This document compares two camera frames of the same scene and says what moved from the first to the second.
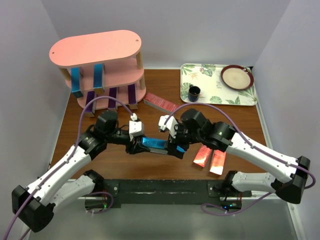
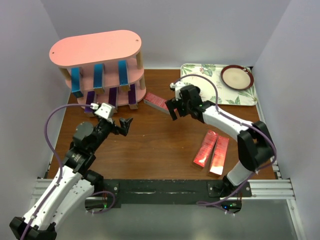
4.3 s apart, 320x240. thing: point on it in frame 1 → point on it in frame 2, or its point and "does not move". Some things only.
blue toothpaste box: x=98 y=83 does not move
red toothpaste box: x=217 y=163 does not move
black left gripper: x=136 y=147 → x=124 y=125
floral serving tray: x=208 y=78 does not move
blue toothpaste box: x=155 y=145 → x=123 y=76
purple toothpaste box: x=132 y=96 does not move
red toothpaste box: x=202 y=156 does not move
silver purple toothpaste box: x=113 y=92 does not move
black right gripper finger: x=178 y=138 → x=182 y=107
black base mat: x=169 y=193 does not move
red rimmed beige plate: x=237 y=77 does not move
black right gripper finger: x=176 y=153 → x=170 y=104
